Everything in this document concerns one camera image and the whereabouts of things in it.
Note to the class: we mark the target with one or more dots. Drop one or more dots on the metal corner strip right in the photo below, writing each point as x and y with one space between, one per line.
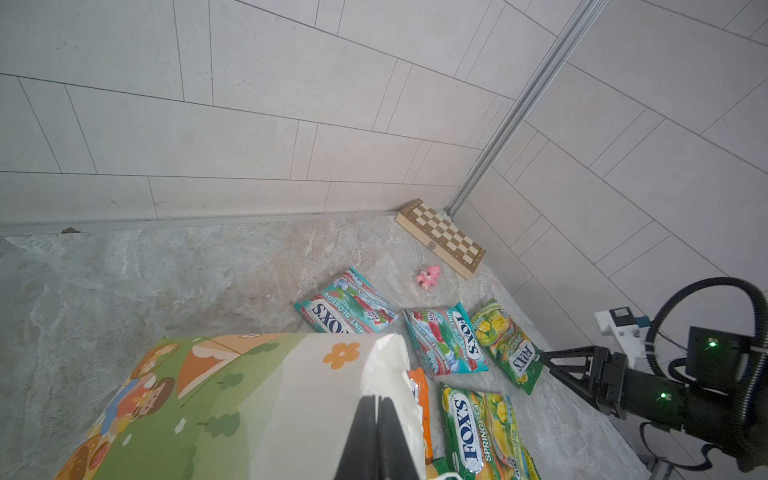
573 32

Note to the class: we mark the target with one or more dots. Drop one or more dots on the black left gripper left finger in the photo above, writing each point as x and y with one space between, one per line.
359 459

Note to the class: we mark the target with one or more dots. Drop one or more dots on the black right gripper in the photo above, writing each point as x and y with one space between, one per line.
606 383

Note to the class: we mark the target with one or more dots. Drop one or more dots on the green Fox's spring candy bag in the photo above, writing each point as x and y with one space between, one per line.
510 348

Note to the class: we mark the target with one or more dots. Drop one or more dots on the illustrated white paper bag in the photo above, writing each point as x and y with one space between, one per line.
246 406

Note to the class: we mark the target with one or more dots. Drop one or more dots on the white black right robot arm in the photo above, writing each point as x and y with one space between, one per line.
716 393

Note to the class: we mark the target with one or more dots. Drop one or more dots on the pink pig toy on table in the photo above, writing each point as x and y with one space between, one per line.
428 277

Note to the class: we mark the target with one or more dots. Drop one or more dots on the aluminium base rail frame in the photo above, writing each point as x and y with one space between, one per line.
660 469

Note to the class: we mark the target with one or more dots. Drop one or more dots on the orange Fox's fruits candy bag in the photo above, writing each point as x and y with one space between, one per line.
420 391

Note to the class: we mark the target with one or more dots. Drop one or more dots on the teal Fox's mint candy bag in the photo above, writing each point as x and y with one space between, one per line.
350 304

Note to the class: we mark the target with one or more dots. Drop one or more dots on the yellow green candy bag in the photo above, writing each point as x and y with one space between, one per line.
483 438

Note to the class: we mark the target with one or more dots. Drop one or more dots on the wooden folding chessboard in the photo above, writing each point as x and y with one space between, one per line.
439 234

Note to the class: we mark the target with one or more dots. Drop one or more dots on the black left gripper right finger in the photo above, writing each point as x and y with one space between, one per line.
394 461

